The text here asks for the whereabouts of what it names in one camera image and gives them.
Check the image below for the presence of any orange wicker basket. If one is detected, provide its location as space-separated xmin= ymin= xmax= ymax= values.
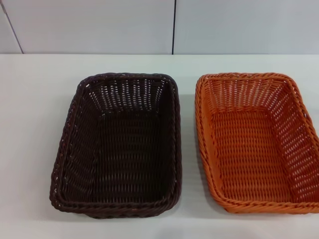
xmin=194 ymin=72 xmax=319 ymax=215

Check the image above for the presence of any dark brown wicker basket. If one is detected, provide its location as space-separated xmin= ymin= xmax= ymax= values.
xmin=49 ymin=72 xmax=182 ymax=220

